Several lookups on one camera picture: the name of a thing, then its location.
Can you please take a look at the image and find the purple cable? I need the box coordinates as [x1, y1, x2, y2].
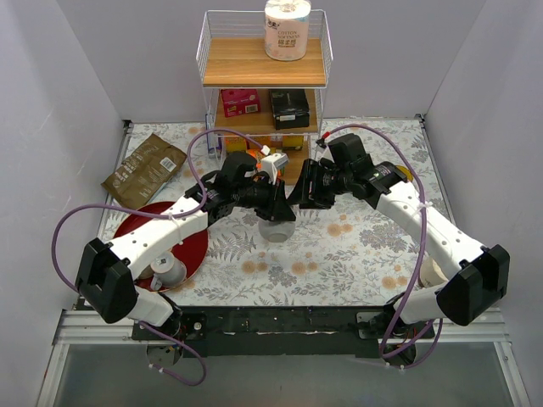
[316, 123, 443, 371]
[51, 128, 272, 387]

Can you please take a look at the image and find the red round tray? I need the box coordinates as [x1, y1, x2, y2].
[113, 215, 209, 293]

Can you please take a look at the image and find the brown coffee bag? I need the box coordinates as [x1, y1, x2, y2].
[102, 133, 187, 209]

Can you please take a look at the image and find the white wire wooden shelf rack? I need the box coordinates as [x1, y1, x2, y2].
[196, 9, 333, 185]

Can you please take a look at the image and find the grey mug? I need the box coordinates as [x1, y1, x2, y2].
[150, 251, 187, 291]

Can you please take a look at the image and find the paper cup with crumpled paper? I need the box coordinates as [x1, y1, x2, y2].
[418, 258, 449, 288]

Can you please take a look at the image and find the black box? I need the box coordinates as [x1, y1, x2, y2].
[269, 89, 311, 130]

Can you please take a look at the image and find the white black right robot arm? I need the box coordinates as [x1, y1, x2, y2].
[288, 133, 510, 337]

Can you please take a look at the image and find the yellow sponge pack rear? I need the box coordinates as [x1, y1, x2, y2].
[222, 135, 305, 153]

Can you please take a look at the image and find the wrapped toilet paper roll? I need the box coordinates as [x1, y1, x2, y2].
[264, 0, 311, 61]

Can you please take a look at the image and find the yellow black mug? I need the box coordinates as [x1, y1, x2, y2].
[396, 165, 413, 182]

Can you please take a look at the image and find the floral tablecloth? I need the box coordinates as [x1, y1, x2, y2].
[123, 118, 452, 306]

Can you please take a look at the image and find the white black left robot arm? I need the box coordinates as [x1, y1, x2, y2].
[76, 152, 296, 339]

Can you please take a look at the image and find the pink red box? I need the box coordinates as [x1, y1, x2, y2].
[221, 88, 260, 118]

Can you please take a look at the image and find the white mug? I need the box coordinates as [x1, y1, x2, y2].
[258, 220, 295, 243]

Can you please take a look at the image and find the black base bar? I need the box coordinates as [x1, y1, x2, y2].
[131, 305, 436, 360]

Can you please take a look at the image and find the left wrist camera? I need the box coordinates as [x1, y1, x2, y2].
[260, 153, 289, 183]

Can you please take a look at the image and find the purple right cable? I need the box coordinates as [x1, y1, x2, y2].
[316, 123, 443, 371]

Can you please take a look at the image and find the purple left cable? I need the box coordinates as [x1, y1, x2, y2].
[51, 128, 272, 387]

